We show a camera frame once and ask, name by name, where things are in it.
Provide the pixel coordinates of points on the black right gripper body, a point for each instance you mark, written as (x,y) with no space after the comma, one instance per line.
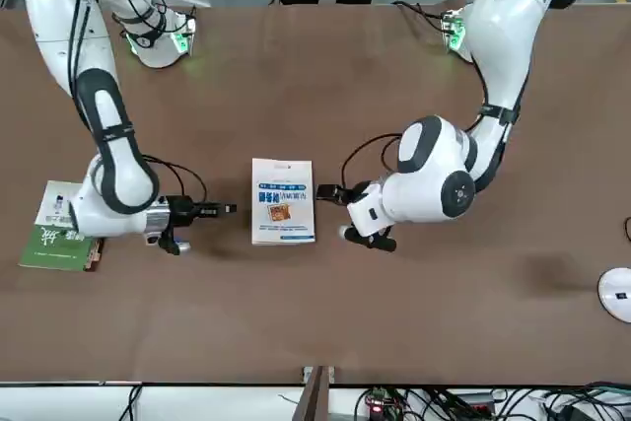
(182,211)

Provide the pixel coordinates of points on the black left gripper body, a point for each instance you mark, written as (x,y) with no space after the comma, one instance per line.
(356,194)

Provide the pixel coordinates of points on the paperback book blue-white cover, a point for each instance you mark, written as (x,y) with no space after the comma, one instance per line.
(283,204)

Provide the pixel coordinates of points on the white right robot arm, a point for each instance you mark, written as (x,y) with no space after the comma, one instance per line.
(59,21)

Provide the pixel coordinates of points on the green and white book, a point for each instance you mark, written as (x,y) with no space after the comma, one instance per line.
(49,248)

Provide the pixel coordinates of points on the white side desk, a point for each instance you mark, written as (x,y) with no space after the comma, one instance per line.
(197,403)

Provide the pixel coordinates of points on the circuit board with red light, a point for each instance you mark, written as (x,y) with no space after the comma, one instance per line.
(377,403)

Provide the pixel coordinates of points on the grey finned power supply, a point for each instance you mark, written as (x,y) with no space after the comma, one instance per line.
(475,400)

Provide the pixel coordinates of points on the white desk lamp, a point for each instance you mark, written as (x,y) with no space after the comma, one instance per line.
(616,295)

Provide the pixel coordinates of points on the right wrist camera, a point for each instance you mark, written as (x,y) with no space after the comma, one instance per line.
(170,243)

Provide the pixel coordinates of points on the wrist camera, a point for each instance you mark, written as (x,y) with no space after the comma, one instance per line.
(170,243)
(379,243)

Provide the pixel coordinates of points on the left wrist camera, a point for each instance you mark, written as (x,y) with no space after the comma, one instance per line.
(379,243)

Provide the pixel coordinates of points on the aluminium frame post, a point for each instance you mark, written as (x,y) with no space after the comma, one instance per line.
(313,396)

